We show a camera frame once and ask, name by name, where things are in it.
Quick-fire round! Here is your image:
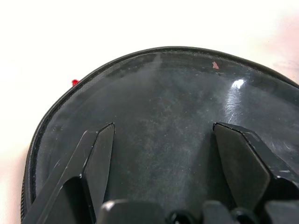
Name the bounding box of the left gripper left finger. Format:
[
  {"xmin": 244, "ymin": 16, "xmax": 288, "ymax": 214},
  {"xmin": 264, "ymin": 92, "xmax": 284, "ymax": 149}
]
[{"xmin": 27, "ymin": 122, "xmax": 116, "ymax": 224}]

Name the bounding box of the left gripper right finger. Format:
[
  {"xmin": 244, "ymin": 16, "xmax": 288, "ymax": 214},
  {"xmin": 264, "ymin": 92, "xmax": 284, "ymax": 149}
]
[{"xmin": 212, "ymin": 121, "xmax": 299, "ymax": 209}]

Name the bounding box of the black zippered paddle case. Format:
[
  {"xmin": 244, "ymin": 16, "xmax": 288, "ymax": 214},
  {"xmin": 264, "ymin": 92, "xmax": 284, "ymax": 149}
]
[{"xmin": 20, "ymin": 46, "xmax": 299, "ymax": 224}]

